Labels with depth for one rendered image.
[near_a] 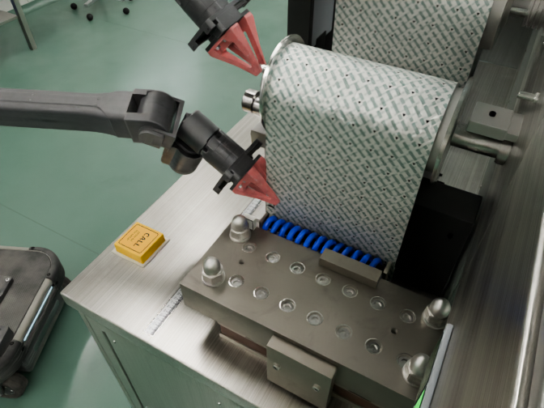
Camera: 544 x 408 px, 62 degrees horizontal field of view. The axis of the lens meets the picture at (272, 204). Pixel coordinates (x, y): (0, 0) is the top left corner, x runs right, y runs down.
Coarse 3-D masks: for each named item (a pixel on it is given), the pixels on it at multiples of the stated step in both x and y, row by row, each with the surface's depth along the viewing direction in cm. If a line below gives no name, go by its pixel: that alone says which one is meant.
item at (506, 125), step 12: (480, 108) 57; (492, 108) 57; (504, 108) 57; (480, 120) 55; (492, 120) 55; (504, 120) 55; (516, 120) 56; (480, 132) 55; (492, 132) 55; (504, 132) 54; (516, 132) 54
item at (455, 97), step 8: (456, 88) 57; (456, 96) 56; (448, 104) 55; (456, 104) 55; (448, 112) 55; (448, 120) 55; (440, 128) 55; (440, 136) 55; (440, 144) 56; (432, 152) 57; (432, 160) 57; (432, 168) 59
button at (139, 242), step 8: (136, 224) 92; (128, 232) 91; (136, 232) 91; (144, 232) 91; (152, 232) 91; (160, 232) 91; (120, 240) 89; (128, 240) 89; (136, 240) 89; (144, 240) 89; (152, 240) 89; (160, 240) 91; (120, 248) 88; (128, 248) 88; (136, 248) 88; (144, 248) 88; (152, 248) 89; (128, 256) 89; (136, 256) 87; (144, 256) 87
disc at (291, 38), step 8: (288, 40) 64; (296, 40) 66; (280, 48) 62; (272, 56) 62; (272, 64) 62; (264, 80) 62; (264, 88) 62; (264, 96) 63; (264, 104) 64; (264, 112) 65; (264, 120) 66; (264, 128) 68
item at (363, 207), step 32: (288, 160) 69; (320, 160) 66; (288, 192) 74; (320, 192) 70; (352, 192) 67; (384, 192) 64; (416, 192) 61; (320, 224) 75; (352, 224) 71; (384, 224) 68; (384, 256) 72
